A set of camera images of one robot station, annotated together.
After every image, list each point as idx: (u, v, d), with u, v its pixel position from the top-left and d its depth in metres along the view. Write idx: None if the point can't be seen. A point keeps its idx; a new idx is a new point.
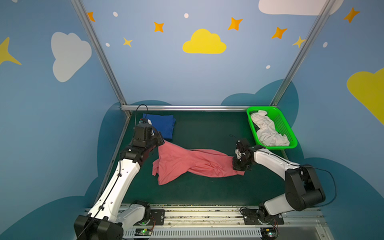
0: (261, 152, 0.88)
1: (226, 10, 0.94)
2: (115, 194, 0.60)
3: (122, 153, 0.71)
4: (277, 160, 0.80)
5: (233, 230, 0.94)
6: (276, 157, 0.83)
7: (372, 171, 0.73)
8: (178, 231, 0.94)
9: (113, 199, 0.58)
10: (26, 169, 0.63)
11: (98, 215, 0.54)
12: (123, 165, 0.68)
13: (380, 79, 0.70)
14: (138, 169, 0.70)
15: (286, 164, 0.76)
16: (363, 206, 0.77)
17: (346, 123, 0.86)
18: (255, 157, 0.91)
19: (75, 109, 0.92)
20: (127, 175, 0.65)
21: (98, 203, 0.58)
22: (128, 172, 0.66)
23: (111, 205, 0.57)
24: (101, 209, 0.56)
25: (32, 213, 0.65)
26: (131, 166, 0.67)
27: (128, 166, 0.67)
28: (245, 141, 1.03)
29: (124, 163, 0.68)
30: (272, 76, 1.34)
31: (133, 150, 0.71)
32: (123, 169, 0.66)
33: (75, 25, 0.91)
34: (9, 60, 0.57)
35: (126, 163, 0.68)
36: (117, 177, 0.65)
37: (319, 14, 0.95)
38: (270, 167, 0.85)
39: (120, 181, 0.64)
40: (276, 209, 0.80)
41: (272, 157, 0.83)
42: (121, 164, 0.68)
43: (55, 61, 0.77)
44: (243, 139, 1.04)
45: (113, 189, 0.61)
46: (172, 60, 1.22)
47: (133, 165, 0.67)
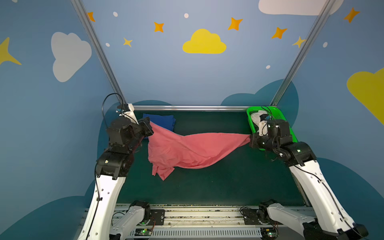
0: (314, 182, 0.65)
1: (226, 10, 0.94)
2: (98, 222, 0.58)
3: (99, 167, 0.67)
4: (329, 205, 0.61)
5: (232, 230, 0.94)
6: (329, 197, 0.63)
7: (372, 171, 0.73)
8: (178, 231, 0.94)
9: (98, 229, 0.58)
10: (27, 168, 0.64)
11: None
12: (101, 185, 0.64)
13: (380, 79, 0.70)
14: (121, 182, 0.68)
15: (337, 217, 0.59)
16: (364, 206, 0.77)
17: (346, 123, 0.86)
18: (294, 167, 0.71)
19: (75, 109, 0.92)
20: (108, 196, 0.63)
21: (82, 235, 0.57)
22: (109, 192, 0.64)
23: (97, 237, 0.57)
24: None
25: (32, 213, 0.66)
26: (111, 186, 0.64)
27: (107, 186, 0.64)
28: (285, 129, 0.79)
29: (102, 183, 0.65)
30: (272, 76, 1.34)
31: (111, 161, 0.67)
32: (102, 191, 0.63)
33: (75, 25, 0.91)
34: (9, 60, 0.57)
35: (106, 182, 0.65)
36: (98, 201, 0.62)
37: (319, 14, 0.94)
38: (308, 195, 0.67)
39: (102, 205, 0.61)
40: (281, 220, 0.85)
41: (323, 198, 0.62)
42: (99, 184, 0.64)
43: (55, 61, 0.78)
44: (283, 125, 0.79)
45: (95, 216, 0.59)
46: (172, 60, 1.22)
47: (113, 184, 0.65)
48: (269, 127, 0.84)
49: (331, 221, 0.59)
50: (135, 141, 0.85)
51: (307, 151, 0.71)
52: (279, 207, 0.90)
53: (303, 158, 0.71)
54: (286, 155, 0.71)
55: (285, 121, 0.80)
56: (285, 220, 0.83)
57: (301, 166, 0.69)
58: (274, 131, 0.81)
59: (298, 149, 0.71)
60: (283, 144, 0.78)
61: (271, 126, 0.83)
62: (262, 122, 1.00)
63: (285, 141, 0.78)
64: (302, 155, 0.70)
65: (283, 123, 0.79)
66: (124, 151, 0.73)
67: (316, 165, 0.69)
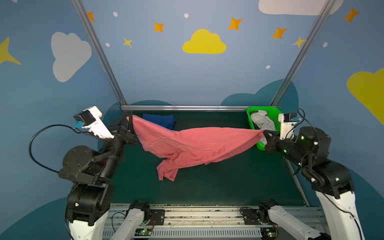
0: (346, 217, 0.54)
1: (226, 10, 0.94)
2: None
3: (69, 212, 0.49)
4: None
5: (233, 230, 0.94)
6: (357, 234, 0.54)
7: (373, 171, 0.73)
8: (178, 231, 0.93)
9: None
10: (27, 168, 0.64)
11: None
12: (75, 233, 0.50)
13: (380, 79, 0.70)
14: (102, 221, 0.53)
15: None
16: (364, 207, 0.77)
17: (346, 123, 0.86)
18: (326, 196, 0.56)
19: (75, 109, 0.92)
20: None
21: None
22: (87, 237, 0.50)
23: None
24: None
25: (31, 214, 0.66)
26: (85, 233, 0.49)
27: (82, 233, 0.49)
28: (325, 146, 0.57)
29: (76, 229, 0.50)
30: (272, 76, 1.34)
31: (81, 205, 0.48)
32: (79, 238, 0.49)
33: (75, 25, 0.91)
34: (9, 60, 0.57)
35: (80, 226, 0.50)
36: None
37: (319, 14, 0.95)
38: (329, 221, 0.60)
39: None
40: (281, 223, 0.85)
41: (350, 235, 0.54)
42: (73, 230, 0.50)
43: (55, 61, 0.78)
44: (324, 141, 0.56)
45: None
46: (172, 60, 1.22)
47: (91, 229, 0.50)
48: (303, 138, 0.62)
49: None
50: (110, 163, 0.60)
51: (346, 178, 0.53)
52: (281, 211, 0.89)
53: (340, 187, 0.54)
54: (319, 180, 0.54)
55: (327, 136, 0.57)
56: (286, 226, 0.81)
57: (335, 198, 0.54)
58: (309, 146, 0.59)
59: (336, 176, 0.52)
60: (316, 164, 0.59)
61: (306, 139, 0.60)
62: (286, 123, 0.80)
63: (319, 160, 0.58)
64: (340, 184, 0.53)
65: (325, 139, 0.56)
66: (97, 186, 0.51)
67: (353, 198, 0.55)
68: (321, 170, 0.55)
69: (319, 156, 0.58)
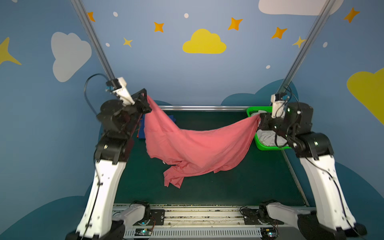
0: (324, 178, 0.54)
1: (226, 10, 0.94)
2: (100, 207, 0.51)
3: (97, 153, 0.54)
4: (334, 203, 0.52)
5: (233, 230, 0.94)
6: (338, 197, 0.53)
7: (373, 171, 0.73)
8: (178, 231, 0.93)
9: (99, 213, 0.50)
10: (28, 168, 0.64)
11: (88, 233, 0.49)
12: (101, 170, 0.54)
13: (378, 79, 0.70)
14: (122, 168, 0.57)
15: (340, 215, 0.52)
16: (364, 207, 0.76)
17: (346, 123, 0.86)
18: (306, 160, 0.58)
19: (75, 109, 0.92)
20: (109, 181, 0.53)
21: (84, 219, 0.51)
22: (110, 177, 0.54)
23: (99, 220, 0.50)
24: (88, 226, 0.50)
25: (31, 214, 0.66)
26: (112, 171, 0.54)
27: (108, 171, 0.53)
28: (308, 116, 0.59)
29: (101, 167, 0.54)
30: (272, 76, 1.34)
31: (110, 145, 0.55)
32: (102, 175, 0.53)
33: (75, 25, 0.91)
34: (9, 60, 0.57)
35: (105, 165, 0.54)
36: (99, 186, 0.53)
37: (319, 14, 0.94)
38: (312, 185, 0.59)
39: (102, 190, 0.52)
40: (279, 217, 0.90)
41: (330, 196, 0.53)
42: (97, 168, 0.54)
43: (55, 61, 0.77)
44: (306, 110, 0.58)
45: (95, 202, 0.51)
46: (172, 60, 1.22)
47: (115, 169, 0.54)
48: (288, 111, 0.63)
49: (331, 218, 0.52)
50: (134, 122, 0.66)
51: (326, 143, 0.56)
52: (278, 204, 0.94)
53: (319, 151, 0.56)
54: (300, 145, 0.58)
55: (310, 107, 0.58)
56: (282, 214, 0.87)
57: (314, 160, 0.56)
58: (293, 118, 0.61)
59: (315, 141, 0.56)
60: (299, 133, 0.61)
61: (292, 111, 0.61)
62: (277, 102, 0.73)
63: (303, 130, 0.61)
64: (321, 149, 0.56)
65: (308, 110, 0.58)
66: (122, 136, 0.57)
67: (332, 161, 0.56)
68: (303, 138, 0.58)
69: (303, 126, 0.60)
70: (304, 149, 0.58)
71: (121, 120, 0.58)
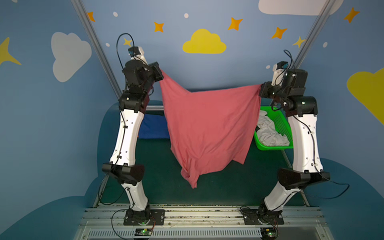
0: (304, 132, 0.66)
1: (226, 10, 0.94)
2: (126, 144, 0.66)
3: (121, 103, 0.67)
4: (307, 150, 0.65)
5: (232, 230, 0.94)
6: (312, 146, 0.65)
7: (372, 172, 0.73)
8: (178, 231, 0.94)
9: (127, 148, 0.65)
10: (28, 168, 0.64)
11: (119, 162, 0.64)
12: (125, 116, 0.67)
13: (379, 79, 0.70)
14: (142, 117, 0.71)
15: (310, 162, 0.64)
16: (363, 206, 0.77)
17: (346, 123, 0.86)
18: (292, 117, 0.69)
19: (75, 109, 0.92)
20: (132, 125, 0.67)
21: (115, 152, 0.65)
22: (133, 122, 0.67)
23: (127, 153, 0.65)
24: (119, 157, 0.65)
25: (32, 214, 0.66)
26: (134, 116, 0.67)
27: (131, 116, 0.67)
28: (303, 79, 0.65)
29: (125, 114, 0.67)
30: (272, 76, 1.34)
31: (131, 98, 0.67)
32: (127, 120, 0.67)
33: (76, 25, 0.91)
34: (10, 60, 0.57)
35: (129, 114, 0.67)
36: (124, 128, 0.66)
37: (319, 14, 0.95)
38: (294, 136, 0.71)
39: (128, 132, 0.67)
40: (276, 205, 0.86)
41: (305, 146, 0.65)
42: (123, 115, 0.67)
43: (55, 61, 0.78)
44: (300, 74, 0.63)
45: (123, 141, 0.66)
46: (172, 60, 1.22)
47: (135, 116, 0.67)
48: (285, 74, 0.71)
49: (302, 163, 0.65)
50: (148, 84, 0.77)
51: (312, 104, 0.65)
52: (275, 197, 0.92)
53: (305, 110, 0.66)
54: (289, 105, 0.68)
55: (306, 71, 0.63)
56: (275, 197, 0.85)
57: (299, 117, 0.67)
58: (289, 80, 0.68)
59: (302, 101, 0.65)
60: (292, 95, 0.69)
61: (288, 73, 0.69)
62: (277, 70, 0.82)
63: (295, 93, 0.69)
64: (307, 107, 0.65)
65: (303, 73, 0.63)
66: (140, 92, 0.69)
67: (315, 119, 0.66)
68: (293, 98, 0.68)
69: (297, 89, 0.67)
70: (292, 108, 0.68)
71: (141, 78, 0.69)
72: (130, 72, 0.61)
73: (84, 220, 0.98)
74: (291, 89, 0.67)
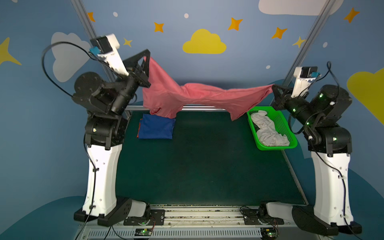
0: (334, 176, 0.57)
1: (226, 10, 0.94)
2: (99, 191, 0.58)
3: (87, 138, 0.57)
4: (335, 200, 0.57)
5: (232, 230, 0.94)
6: (341, 194, 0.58)
7: (372, 171, 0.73)
8: (179, 231, 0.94)
9: (101, 196, 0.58)
10: (27, 169, 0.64)
11: (93, 213, 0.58)
12: (95, 156, 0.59)
13: (379, 78, 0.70)
14: (116, 153, 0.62)
15: (338, 213, 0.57)
16: (363, 207, 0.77)
17: (346, 123, 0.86)
18: (319, 153, 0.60)
19: (75, 109, 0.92)
20: (104, 167, 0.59)
21: (88, 200, 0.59)
22: (105, 162, 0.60)
23: (101, 202, 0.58)
24: (92, 207, 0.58)
25: (31, 214, 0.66)
26: (105, 157, 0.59)
27: (101, 156, 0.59)
28: (343, 108, 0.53)
29: (94, 153, 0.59)
30: (272, 76, 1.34)
31: (99, 130, 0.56)
32: (97, 161, 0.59)
33: (73, 25, 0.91)
34: (10, 61, 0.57)
35: (97, 152, 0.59)
36: (95, 171, 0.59)
37: (319, 14, 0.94)
38: (318, 176, 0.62)
39: (99, 175, 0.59)
40: (278, 215, 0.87)
41: (334, 194, 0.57)
42: (90, 154, 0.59)
43: (55, 61, 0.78)
44: (340, 104, 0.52)
45: (95, 188, 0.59)
46: (172, 60, 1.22)
47: (108, 153, 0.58)
48: (320, 97, 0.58)
49: (329, 214, 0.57)
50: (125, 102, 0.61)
51: (345, 140, 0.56)
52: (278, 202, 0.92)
53: (337, 146, 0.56)
54: (316, 139, 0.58)
55: (349, 99, 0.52)
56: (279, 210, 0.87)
57: (326, 156, 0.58)
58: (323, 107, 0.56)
59: (335, 137, 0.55)
60: (322, 124, 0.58)
61: (325, 98, 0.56)
62: (301, 79, 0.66)
63: (326, 123, 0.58)
64: (339, 142, 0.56)
65: (344, 102, 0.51)
66: (111, 116, 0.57)
67: (348, 159, 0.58)
68: (323, 131, 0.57)
69: (329, 118, 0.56)
70: (320, 142, 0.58)
71: (107, 100, 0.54)
72: (82, 102, 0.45)
73: None
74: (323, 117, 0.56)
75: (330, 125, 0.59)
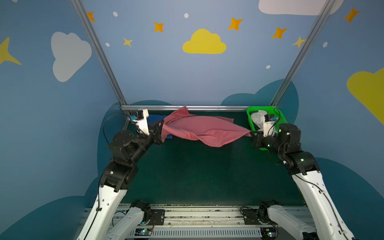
0: (315, 191, 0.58)
1: (226, 10, 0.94)
2: (93, 232, 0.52)
3: (103, 178, 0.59)
4: (328, 215, 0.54)
5: (233, 230, 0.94)
6: (330, 208, 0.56)
7: (373, 171, 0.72)
8: (179, 231, 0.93)
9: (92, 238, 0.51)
10: (27, 169, 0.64)
11: None
12: (103, 195, 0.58)
13: (380, 78, 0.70)
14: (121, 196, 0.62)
15: (336, 229, 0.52)
16: (364, 207, 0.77)
17: (346, 123, 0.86)
18: (296, 176, 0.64)
19: (75, 109, 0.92)
20: (107, 208, 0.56)
21: None
22: (109, 203, 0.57)
23: None
24: None
25: (31, 214, 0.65)
26: (112, 198, 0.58)
27: (109, 197, 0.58)
28: (297, 137, 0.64)
29: (103, 193, 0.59)
30: (272, 76, 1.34)
31: (114, 175, 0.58)
32: (103, 201, 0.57)
33: (76, 25, 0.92)
34: (9, 60, 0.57)
35: (107, 192, 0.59)
36: (97, 211, 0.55)
37: (319, 14, 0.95)
38: (306, 200, 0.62)
39: (99, 216, 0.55)
40: (280, 222, 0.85)
41: (323, 209, 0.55)
42: (99, 194, 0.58)
43: (55, 62, 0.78)
44: (294, 133, 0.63)
45: (91, 226, 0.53)
46: (172, 60, 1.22)
47: (114, 195, 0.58)
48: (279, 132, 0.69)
49: (329, 233, 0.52)
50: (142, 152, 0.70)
51: (313, 160, 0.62)
52: (280, 209, 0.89)
53: (306, 166, 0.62)
54: (289, 163, 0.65)
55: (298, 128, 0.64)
56: (285, 224, 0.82)
57: (303, 175, 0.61)
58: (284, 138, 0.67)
59: (302, 158, 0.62)
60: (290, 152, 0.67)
61: (282, 132, 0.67)
62: (267, 122, 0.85)
63: (293, 149, 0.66)
64: (308, 164, 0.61)
65: (295, 131, 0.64)
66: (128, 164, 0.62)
67: (319, 176, 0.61)
68: (292, 156, 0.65)
69: (293, 145, 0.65)
70: (293, 166, 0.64)
71: (130, 150, 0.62)
72: (115, 148, 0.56)
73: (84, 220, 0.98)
74: (288, 145, 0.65)
75: (297, 151, 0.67)
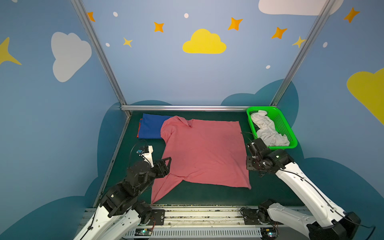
0: (298, 181, 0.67)
1: (226, 10, 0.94)
2: None
3: (104, 198, 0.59)
4: (317, 199, 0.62)
5: (232, 230, 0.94)
6: (315, 191, 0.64)
7: (373, 170, 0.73)
8: (178, 231, 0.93)
9: None
10: (27, 169, 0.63)
11: None
12: (97, 215, 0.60)
13: (380, 78, 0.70)
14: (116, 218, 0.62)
15: (328, 209, 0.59)
16: (364, 207, 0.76)
17: (346, 123, 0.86)
18: (279, 171, 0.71)
19: (74, 109, 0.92)
20: (97, 229, 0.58)
21: None
22: (100, 225, 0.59)
23: None
24: None
25: (31, 215, 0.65)
26: (105, 220, 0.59)
27: (102, 218, 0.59)
28: (261, 142, 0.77)
29: (98, 213, 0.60)
30: (272, 76, 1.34)
31: (116, 197, 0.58)
32: (96, 221, 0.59)
33: (75, 25, 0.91)
34: (9, 60, 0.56)
35: (102, 213, 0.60)
36: (88, 229, 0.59)
37: (319, 14, 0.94)
38: (297, 194, 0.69)
39: (88, 234, 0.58)
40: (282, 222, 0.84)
41: (310, 195, 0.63)
42: (96, 212, 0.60)
43: (55, 61, 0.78)
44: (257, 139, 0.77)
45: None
46: (171, 59, 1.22)
47: (107, 220, 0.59)
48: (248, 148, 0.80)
49: (323, 215, 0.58)
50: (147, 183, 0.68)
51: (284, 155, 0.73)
52: (280, 207, 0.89)
53: (284, 162, 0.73)
54: (268, 163, 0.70)
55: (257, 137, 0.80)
56: (287, 221, 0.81)
57: (284, 170, 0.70)
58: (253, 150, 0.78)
59: (277, 155, 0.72)
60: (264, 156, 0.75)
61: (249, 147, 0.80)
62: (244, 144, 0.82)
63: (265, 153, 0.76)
64: (283, 160, 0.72)
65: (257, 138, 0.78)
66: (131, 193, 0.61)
67: (295, 166, 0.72)
68: (266, 156, 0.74)
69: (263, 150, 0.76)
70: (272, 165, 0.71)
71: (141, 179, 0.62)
72: (132, 174, 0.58)
73: (84, 220, 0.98)
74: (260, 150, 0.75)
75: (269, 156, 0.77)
